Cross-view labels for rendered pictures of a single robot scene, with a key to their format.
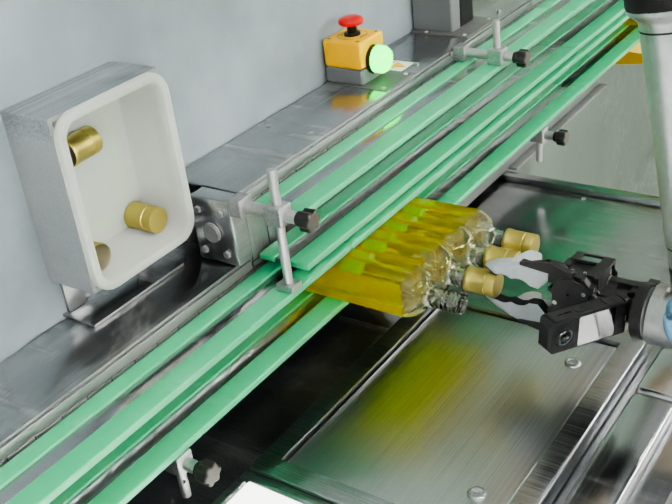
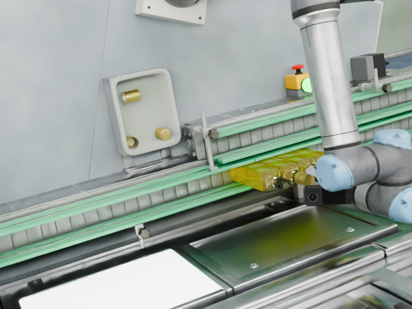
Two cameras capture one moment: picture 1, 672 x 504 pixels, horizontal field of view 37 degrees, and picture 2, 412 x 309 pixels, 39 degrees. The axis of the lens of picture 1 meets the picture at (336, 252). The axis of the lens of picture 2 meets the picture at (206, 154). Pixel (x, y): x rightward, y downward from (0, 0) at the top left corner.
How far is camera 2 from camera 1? 78 cm
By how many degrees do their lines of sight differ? 31
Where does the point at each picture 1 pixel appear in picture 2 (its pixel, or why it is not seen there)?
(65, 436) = (89, 201)
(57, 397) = (94, 189)
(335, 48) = (288, 79)
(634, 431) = (350, 256)
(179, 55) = (194, 70)
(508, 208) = not seen: hidden behind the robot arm
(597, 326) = (334, 196)
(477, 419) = (282, 243)
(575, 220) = not seen: outside the picture
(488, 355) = (313, 223)
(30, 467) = (70, 208)
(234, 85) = (226, 89)
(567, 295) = not seen: hidden behind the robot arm
